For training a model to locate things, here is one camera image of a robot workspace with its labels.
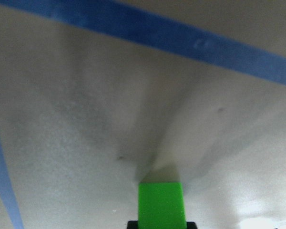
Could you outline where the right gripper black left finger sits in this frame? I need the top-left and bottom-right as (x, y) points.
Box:
(126, 220), (138, 229)

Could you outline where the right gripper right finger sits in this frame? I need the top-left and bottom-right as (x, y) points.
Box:
(186, 221), (197, 229)

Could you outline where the green toy block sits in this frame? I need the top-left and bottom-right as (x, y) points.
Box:
(138, 182), (187, 229)

